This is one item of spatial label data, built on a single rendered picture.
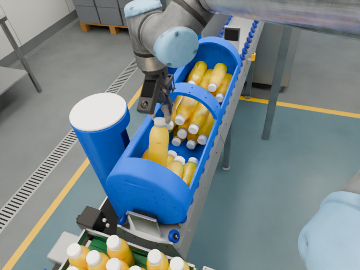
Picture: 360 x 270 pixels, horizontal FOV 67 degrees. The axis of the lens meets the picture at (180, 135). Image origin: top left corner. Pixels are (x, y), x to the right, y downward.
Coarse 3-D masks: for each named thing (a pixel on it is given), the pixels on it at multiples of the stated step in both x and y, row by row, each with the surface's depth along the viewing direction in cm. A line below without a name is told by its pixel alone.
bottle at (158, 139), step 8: (152, 128) 89; (160, 128) 88; (152, 136) 88; (160, 136) 87; (168, 136) 90; (152, 144) 89; (160, 144) 88; (152, 152) 89; (160, 152) 89; (152, 160) 90; (160, 160) 90
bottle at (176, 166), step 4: (176, 160) 96; (168, 164) 95; (172, 164) 94; (176, 164) 94; (180, 164) 94; (168, 168) 93; (172, 168) 92; (176, 168) 92; (180, 168) 93; (176, 172) 92; (180, 172) 93; (180, 176) 92
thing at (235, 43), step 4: (224, 28) 174; (228, 28) 173; (232, 28) 172; (236, 28) 172; (240, 28) 172; (224, 32) 174; (228, 32) 173; (232, 32) 172; (236, 32) 172; (224, 36) 176; (228, 36) 175; (232, 36) 174; (236, 36) 174; (228, 40) 177; (232, 40) 176; (236, 40) 175; (232, 44) 180; (236, 44) 179; (236, 48) 181
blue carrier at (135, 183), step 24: (216, 48) 137; (192, 96) 104; (144, 120) 103; (216, 120) 108; (144, 144) 112; (168, 144) 121; (120, 168) 83; (144, 168) 80; (120, 192) 90; (144, 192) 84; (168, 192) 79; (192, 192) 88; (168, 216) 90
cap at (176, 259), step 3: (174, 258) 76; (177, 258) 76; (180, 258) 76; (171, 261) 76; (174, 261) 76; (177, 261) 76; (180, 261) 76; (171, 264) 75; (174, 264) 75; (177, 264) 75; (180, 264) 75; (183, 264) 75; (171, 267) 75; (174, 267) 75; (177, 267) 75; (180, 267) 75; (183, 267) 76
